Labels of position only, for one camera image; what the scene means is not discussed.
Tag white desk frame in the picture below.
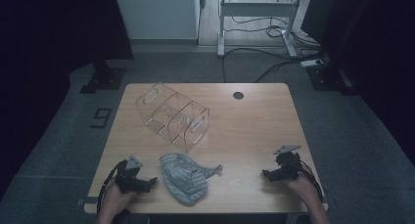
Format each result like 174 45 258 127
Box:
216 0 306 58

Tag grey striped cloth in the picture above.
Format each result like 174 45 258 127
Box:
159 153 223 207

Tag long black floor cable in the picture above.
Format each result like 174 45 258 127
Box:
221 47 324 84

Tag black floor cable bundle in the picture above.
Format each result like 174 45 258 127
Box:
224 16 322 52

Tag person's right hand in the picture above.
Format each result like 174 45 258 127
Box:
283 176 319 205

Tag right hand-held gripper black cable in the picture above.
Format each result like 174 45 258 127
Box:
298 159 325 203

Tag white power strip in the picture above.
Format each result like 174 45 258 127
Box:
300 58 325 68

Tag hand-held gripper black cable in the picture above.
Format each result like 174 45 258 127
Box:
298 159 325 203
97 161 126 215

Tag clear acrylic divided organizer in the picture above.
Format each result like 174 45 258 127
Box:
135 82 210 155

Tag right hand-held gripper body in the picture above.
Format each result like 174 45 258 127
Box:
273 145 302 183

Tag person's left hand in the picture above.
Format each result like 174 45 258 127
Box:
99 180 139 218

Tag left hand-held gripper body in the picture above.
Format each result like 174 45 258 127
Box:
114 155 146 195

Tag left hand-held gripper black cable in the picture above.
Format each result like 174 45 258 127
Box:
97 161 126 215

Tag dark curtain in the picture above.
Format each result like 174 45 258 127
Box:
300 0 415 168
0 0 135 202

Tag black stand base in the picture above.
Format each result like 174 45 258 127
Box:
79 59 127 95
306 66 358 96

